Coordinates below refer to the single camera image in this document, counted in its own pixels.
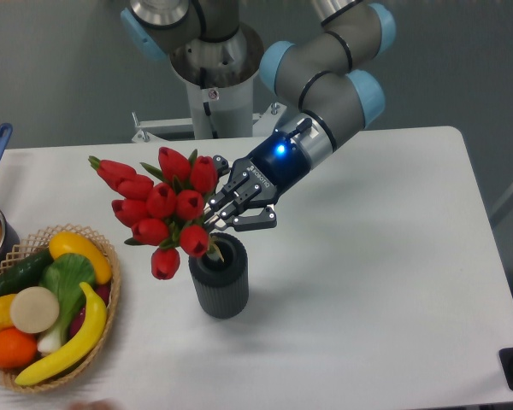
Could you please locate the dark grey ribbed vase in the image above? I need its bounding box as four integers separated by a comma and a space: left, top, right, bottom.
189, 232, 249, 319

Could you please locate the yellow squash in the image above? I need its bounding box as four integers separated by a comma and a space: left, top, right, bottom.
48, 231, 112, 284

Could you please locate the red tulip bouquet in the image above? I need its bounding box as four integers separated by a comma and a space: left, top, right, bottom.
88, 147, 223, 280

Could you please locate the green cucumber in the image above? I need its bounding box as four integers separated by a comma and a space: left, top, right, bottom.
0, 248, 53, 296

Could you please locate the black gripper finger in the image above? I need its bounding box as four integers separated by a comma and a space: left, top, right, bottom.
203, 205, 277, 232
203, 155, 232, 215

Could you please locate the woven wicker basket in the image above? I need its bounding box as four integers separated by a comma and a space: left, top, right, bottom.
0, 224, 121, 394

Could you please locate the beige round disc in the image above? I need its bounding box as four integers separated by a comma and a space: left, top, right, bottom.
9, 286, 60, 334

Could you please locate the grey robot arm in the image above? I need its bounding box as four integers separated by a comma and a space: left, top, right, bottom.
121, 1, 396, 231

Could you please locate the green bok choy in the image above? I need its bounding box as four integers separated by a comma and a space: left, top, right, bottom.
38, 253, 96, 356

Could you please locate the orange fruit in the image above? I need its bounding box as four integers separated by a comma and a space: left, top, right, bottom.
0, 327, 37, 369

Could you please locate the yellow banana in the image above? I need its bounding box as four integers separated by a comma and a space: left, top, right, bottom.
15, 282, 107, 387

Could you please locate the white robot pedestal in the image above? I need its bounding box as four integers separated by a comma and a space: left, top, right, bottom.
132, 23, 287, 143

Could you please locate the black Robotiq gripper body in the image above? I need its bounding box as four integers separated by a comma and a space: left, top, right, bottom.
224, 134, 310, 214

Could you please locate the dark red vegetable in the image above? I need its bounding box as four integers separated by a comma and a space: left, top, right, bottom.
68, 284, 110, 339

